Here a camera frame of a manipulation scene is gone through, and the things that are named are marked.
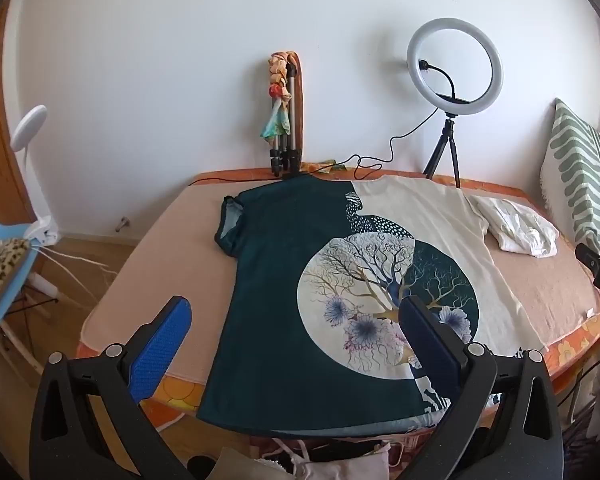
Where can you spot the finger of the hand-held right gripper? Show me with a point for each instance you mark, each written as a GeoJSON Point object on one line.
{"type": "Point", "coordinates": [587, 256]}

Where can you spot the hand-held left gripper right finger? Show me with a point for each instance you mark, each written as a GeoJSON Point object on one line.
{"type": "Point", "coordinates": [430, 345]}

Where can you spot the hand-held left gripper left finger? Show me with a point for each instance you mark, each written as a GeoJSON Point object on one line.
{"type": "Point", "coordinates": [157, 350]}

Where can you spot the green and cream tree-print t-shirt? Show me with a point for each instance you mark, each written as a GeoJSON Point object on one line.
{"type": "Point", "coordinates": [260, 285]}

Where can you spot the white folded cloth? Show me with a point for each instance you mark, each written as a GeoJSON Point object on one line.
{"type": "Point", "coordinates": [520, 230]}

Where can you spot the bed with beige blanket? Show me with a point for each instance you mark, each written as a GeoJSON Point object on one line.
{"type": "Point", "coordinates": [575, 347]}

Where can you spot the pink blanket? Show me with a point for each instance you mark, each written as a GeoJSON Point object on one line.
{"type": "Point", "coordinates": [155, 260]}

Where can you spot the green striped white pillow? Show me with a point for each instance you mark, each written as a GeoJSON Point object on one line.
{"type": "Point", "coordinates": [575, 160]}

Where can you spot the metal door stopper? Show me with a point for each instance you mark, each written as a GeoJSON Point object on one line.
{"type": "Point", "coordinates": [123, 223]}

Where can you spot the pale pink cloth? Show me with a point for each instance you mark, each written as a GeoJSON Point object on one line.
{"type": "Point", "coordinates": [350, 467]}

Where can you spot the beige cloth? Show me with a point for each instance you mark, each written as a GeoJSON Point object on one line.
{"type": "Point", "coordinates": [250, 465]}

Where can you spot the blue chair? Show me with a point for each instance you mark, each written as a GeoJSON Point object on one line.
{"type": "Point", "coordinates": [5, 280]}

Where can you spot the leopard print cloth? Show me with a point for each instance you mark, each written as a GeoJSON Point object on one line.
{"type": "Point", "coordinates": [0, 270]}

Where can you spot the green yellow cloth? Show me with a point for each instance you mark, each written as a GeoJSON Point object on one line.
{"type": "Point", "coordinates": [325, 166]}

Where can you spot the folded silver tripod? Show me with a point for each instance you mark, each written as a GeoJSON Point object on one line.
{"type": "Point", "coordinates": [286, 150]}

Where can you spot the colourful braided scarf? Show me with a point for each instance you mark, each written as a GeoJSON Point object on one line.
{"type": "Point", "coordinates": [275, 125]}

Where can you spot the white clip lamp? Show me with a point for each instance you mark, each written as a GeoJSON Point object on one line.
{"type": "Point", "coordinates": [30, 122]}

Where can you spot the orange fabric strip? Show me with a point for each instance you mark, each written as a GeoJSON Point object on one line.
{"type": "Point", "coordinates": [302, 110]}

